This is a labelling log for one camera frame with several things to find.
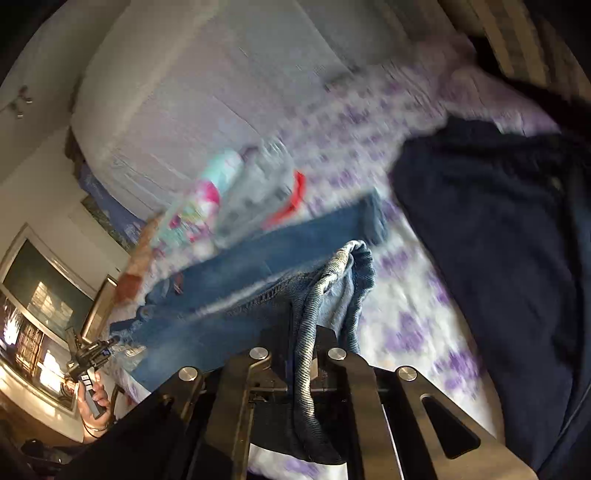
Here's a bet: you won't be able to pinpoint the blue denim jeans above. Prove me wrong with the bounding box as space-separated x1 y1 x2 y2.
110 192 387 464

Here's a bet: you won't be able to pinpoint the person's left hand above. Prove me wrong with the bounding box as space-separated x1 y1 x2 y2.
75 373 115 445

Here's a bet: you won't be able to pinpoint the gold framed picture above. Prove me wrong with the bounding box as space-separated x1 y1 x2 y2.
80 276 117 343

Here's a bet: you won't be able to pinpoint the brown satin pillow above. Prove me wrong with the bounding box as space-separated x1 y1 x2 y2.
114 213 163 305

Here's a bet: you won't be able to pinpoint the blue patterned hanging cloth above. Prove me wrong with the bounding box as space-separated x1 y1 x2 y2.
77 163 145 253

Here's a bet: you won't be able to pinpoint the floral folded quilt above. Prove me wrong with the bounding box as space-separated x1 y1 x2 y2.
150 150 243 256

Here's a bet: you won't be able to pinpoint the grey folded sweatpants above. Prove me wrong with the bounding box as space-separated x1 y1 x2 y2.
212 137 296 250

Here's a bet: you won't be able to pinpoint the dark navy garment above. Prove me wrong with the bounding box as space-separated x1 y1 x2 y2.
391 118 590 479

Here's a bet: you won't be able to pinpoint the purple floral bedspread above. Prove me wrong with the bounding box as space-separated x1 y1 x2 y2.
108 36 562 480

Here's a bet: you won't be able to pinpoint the beige striped curtain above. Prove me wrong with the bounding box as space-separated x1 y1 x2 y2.
440 0 590 101

